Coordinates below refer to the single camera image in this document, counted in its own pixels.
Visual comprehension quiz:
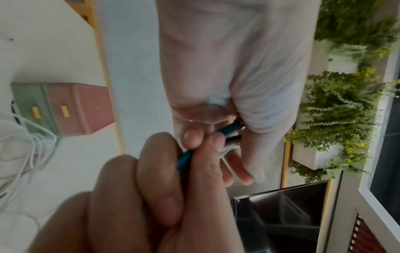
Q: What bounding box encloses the person's left hand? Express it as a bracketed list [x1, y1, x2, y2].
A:
[27, 133, 245, 253]

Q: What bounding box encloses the person's right hand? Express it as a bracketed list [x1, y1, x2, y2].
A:
[155, 0, 323, 186]

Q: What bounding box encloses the blue cable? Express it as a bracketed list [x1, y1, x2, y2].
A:
[177, 121, 244, 172]

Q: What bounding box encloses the white cable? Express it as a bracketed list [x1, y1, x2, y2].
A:
[218, 143, 242, 159]

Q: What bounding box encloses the black glass box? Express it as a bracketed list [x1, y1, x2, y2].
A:
[230, 180, 333, 253]

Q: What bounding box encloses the green plant in white planter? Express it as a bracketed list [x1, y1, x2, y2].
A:
[282, 67, 400, 184]
[312, 0, 400, 75]

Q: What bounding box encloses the pink drawer box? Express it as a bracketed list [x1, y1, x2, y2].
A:
[41, 83, 116, 135]

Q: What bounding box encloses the green drawer box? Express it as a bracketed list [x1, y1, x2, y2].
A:
[10, 82, 60, 136]

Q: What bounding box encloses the red slatted panel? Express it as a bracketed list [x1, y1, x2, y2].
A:
[346, 213, 390, 253]

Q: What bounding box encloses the tangled white cord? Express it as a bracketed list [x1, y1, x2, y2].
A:
[0, 110, 60, 224]

